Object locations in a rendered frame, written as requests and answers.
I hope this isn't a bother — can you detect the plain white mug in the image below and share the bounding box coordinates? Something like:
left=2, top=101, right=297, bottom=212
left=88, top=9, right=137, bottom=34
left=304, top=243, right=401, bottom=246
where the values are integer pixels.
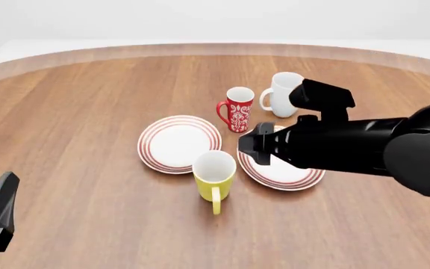
left=259, top=72, right=306, bottom=119

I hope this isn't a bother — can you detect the yellow and white mug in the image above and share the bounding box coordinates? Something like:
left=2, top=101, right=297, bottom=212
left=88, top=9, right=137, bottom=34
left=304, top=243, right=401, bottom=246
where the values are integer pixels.
left=192, top=149, right=237, bottom=216

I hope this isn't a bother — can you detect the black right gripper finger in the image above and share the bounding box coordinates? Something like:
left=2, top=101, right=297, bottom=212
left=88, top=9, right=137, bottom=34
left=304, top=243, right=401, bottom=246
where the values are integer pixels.
left=237, top=130, right=258, bottom=161

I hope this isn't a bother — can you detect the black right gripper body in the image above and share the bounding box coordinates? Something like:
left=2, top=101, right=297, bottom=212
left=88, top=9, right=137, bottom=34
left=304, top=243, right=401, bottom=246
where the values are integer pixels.
left=254, top=121, right=276, bottom=167

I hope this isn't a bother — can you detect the red-ringed white plate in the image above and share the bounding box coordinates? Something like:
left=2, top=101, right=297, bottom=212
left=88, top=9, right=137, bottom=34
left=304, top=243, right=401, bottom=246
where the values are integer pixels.
left=236, top=125, right=326, bottom=192
left=137, top=114, right=222, bottom=175

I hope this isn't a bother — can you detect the red patterned mug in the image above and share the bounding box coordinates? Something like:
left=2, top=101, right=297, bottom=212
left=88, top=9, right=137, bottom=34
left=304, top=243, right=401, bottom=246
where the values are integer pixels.
left=216, top=86, right=255, bottom=134

